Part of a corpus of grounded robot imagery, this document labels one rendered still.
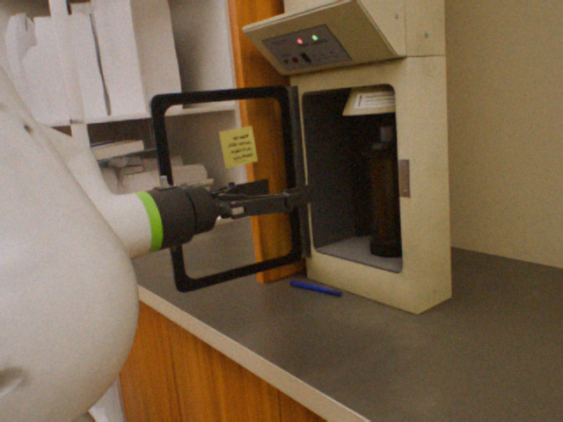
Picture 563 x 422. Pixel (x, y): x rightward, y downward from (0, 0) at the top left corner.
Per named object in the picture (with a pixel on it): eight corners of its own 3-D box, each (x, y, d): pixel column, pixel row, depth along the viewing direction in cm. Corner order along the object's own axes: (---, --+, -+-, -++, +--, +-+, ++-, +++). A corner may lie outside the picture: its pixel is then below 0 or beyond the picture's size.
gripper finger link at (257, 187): (239, 200, 93) (237, 200, 93) (269, 193, 97) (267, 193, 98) (237, 185, 92) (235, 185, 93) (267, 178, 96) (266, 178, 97)
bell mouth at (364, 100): (381, 109, 117) (380, 85, 115) (448, 105, 103) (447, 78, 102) (325, 116, 106) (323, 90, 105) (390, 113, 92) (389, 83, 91)
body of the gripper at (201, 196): (193, 192, 75) (244, 181, 80) (168, 187, 81) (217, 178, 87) (200, 241, 76) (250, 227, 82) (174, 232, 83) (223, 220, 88)
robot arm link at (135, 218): (61, 300, 68) (64, 250, 61) (32, 231, 74) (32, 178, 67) (157, 271, 77) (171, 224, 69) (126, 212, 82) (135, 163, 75)
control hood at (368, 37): (288, 75, 111) (285, 27, 109) (407, 56, 86) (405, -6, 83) (245, 77, 104) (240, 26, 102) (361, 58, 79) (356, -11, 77)
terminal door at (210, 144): (303, 260, 117) (288, 84, 109) (177, 295, 103) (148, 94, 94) (301, 259, 118) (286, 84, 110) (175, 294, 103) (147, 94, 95)
